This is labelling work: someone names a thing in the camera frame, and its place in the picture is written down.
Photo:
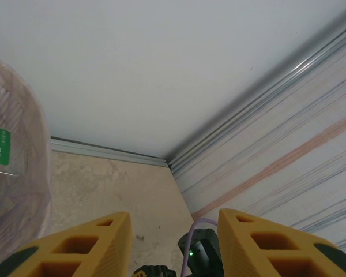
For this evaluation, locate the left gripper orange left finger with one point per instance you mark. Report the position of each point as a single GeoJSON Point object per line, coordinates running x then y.
{"type": "Point", "coordinates": [103, 254]}

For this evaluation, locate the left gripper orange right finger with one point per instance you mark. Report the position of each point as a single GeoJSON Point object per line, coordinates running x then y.
{"type": "Point", "coordinates": [242, 259]}

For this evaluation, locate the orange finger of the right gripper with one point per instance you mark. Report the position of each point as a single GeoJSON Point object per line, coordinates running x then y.
{"type": "Point", "coordinates": [155, 271]}

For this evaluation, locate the clear bottle lime label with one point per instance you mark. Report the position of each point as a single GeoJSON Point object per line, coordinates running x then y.
{"type": "Point", "coordinates": [0, 144]}

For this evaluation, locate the beige bin with pink liner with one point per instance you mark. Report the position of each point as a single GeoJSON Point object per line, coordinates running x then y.
{"type": "Point", "coordinates": [31, 144]}

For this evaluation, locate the aluminium back frame rail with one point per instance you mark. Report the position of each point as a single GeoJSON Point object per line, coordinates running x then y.
{"type": "Point", "coordinates": [103, 150]}

